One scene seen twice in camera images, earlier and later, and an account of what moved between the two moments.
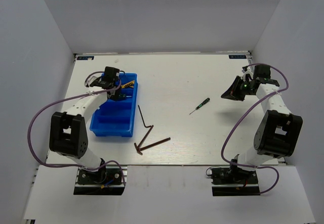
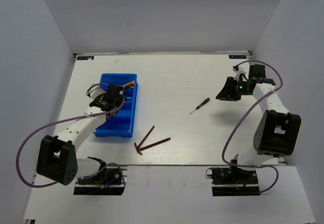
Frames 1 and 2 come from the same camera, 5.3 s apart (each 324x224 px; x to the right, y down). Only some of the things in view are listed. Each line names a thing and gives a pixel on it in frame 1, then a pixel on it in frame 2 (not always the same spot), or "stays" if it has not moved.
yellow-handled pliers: [130, 84] stays
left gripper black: [115, 97] to [102, 97]
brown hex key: [138, 150] stays
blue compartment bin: [117, 118] stays
